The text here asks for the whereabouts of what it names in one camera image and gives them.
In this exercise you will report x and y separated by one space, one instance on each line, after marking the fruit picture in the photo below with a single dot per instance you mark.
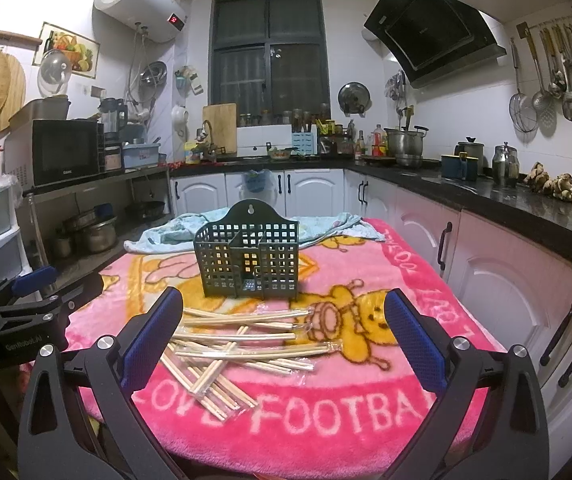
83 52

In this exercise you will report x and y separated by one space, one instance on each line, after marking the ginger roots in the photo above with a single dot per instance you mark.
541 182

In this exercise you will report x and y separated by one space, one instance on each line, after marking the hanging steel ladle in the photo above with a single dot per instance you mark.
542 100

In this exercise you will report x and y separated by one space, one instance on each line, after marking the wooden cutting board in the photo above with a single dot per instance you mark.
223 120

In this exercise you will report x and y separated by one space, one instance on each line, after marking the blender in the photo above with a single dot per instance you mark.
113 118

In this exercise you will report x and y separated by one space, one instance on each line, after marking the steel stock pot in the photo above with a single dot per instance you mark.
406 145

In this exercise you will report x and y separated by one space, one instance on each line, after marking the hanging pot lid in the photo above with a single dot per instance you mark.
354 99

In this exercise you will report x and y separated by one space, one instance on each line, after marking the pink cartoon blanket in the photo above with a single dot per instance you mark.
314 387

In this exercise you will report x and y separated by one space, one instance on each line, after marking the white water heater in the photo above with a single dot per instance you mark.
161 20

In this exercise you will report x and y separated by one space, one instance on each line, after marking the black range hood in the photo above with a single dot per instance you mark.
433 39

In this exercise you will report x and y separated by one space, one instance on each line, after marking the steel pot on shelf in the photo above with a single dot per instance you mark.
98 237

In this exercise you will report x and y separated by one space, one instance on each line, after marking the wooden chopsticks pair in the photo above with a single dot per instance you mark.
214 369
267 354
280 320
218 395
225 337

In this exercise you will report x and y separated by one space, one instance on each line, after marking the dark kitchen window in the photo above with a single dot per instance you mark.
269 56

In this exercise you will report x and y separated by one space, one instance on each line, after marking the blue plastic box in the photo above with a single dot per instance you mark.
140 155

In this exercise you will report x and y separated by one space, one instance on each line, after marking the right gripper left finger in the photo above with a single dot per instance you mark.
55 438

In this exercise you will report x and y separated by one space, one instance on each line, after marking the dark green utensil basket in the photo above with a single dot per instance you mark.
252 252

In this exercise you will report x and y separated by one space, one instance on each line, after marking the steel canister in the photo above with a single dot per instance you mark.
505 166

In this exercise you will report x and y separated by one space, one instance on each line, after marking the black microwave oven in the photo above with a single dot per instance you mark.
48 151

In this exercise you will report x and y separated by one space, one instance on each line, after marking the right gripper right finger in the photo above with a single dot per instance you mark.
488 420

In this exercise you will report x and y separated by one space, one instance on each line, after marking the blue knife block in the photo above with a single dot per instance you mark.
304 143

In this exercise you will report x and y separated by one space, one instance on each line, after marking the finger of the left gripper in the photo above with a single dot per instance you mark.
35 281
74 296

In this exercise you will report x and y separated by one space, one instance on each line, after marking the glass lid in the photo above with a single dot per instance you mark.
54 73

